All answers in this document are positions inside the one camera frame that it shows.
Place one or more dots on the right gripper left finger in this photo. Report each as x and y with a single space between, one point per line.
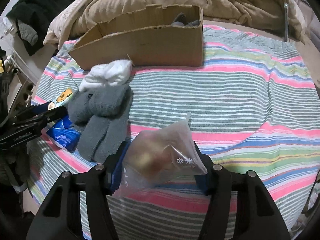
76 206

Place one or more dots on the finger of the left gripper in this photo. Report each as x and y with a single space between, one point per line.
41 109
37 124

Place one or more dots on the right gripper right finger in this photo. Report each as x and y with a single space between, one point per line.
257 216

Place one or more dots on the blue tissue pack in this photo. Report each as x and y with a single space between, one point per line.
63 135

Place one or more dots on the grey fluffy sock pair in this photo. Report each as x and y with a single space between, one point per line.
101 116

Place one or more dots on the white sock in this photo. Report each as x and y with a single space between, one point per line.
114 73

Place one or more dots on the clear zip bag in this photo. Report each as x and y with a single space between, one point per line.
157 157

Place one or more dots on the dotted grey sock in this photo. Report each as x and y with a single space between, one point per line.
181 21

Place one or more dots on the white shelf unit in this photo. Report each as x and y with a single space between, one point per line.
16 84

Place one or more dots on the grey hanging garment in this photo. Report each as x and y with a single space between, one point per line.
27 33

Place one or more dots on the black hanging clothes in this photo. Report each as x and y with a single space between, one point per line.
38 14

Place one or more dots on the striped colourful towel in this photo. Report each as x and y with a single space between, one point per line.
253 106

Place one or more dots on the brown cardboard box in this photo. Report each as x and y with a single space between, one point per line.
145 37

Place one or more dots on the beige fleece blanket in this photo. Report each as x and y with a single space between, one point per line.
82 15

